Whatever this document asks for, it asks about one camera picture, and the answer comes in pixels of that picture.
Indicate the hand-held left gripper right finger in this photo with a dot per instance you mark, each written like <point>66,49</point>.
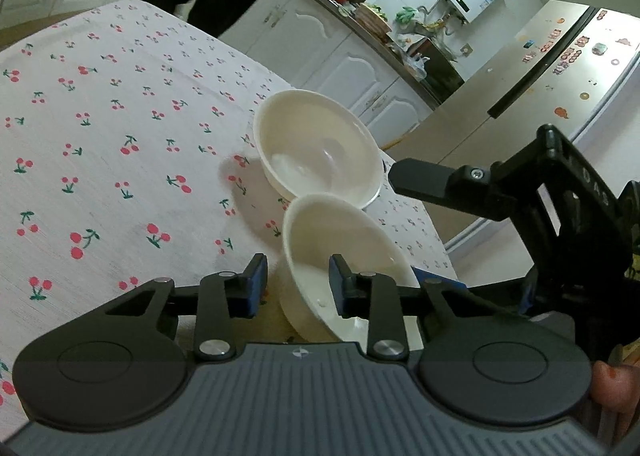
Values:
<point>339,286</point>

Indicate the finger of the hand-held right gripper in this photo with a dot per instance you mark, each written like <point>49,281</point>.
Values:
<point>525,293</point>
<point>425,180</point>

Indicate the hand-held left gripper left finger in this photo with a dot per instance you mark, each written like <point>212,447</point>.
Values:
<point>259,286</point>

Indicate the cream plastic bowl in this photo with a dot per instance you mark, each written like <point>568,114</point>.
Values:
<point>320,150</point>
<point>340,236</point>

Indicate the clear plastic bag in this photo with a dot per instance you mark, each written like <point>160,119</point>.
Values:
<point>419,66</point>

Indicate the cherry print tablecloth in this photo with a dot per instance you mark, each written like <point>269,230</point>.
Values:
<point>125,110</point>

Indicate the group of fridge magnets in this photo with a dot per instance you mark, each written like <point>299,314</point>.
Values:
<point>560,111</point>

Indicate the black countertop appliance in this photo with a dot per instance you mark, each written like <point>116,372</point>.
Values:
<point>442,68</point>

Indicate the stainless steel refrigerator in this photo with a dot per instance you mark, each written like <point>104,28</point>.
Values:
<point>500,85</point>

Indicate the woven basket of vegetables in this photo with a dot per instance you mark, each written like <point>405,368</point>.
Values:
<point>374,18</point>

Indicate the person's right hand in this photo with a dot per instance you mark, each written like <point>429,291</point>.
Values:
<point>612,381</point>

